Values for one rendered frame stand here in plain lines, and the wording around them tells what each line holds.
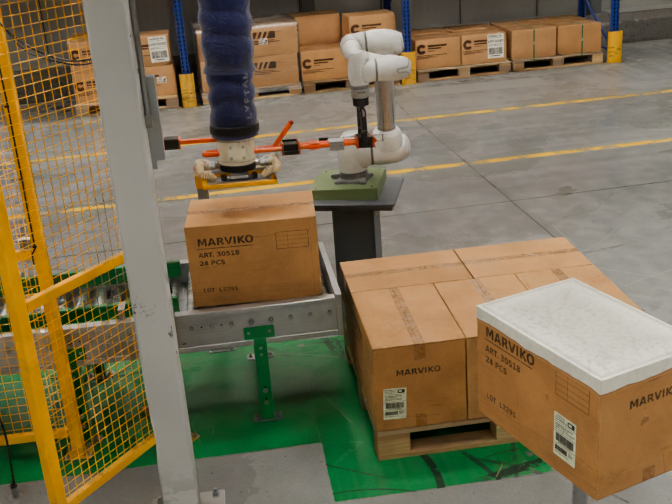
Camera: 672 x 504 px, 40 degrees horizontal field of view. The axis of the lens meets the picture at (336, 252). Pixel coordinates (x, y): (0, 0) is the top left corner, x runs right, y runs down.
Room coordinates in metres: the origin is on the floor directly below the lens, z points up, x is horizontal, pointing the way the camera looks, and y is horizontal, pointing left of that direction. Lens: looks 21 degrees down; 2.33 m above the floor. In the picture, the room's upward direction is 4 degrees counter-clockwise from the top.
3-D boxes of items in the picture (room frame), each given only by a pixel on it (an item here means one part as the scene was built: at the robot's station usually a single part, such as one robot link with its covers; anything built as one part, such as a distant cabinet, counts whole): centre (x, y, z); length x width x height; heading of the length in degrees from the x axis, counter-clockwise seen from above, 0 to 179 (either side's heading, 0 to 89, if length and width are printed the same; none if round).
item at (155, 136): (3.25, 0.68, 1.62); 0.20 x 0.05 x 0.30; 96
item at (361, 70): (4.29, -0.18, 1.56); 0.13 x 0.11 x 0.16; 92
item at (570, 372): (2.61, -0.76, 0.82); 0.60 x 0.40 x 0.40; 25
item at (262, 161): (4.21, 0.43, 1.16); 0.34 x 0.25 x 0.06; 97
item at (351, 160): (4.99, -0.14, 0.98); 0.18 x 0.16 x 0.22; 92
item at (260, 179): (4.11, 0.42, 1.12); 0.34 x 0.10 x 0.05; 97
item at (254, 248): (4.21, 0.39, 0.75); 0.60 x 0.40 x 0.40; 93
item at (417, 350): (4.01, -0.66, 0.34); 1.20 x 1.00 x 0.40; 96
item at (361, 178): (4.99, -0.11, 0.84); 0.22 x 0.18 x 0.06; 71
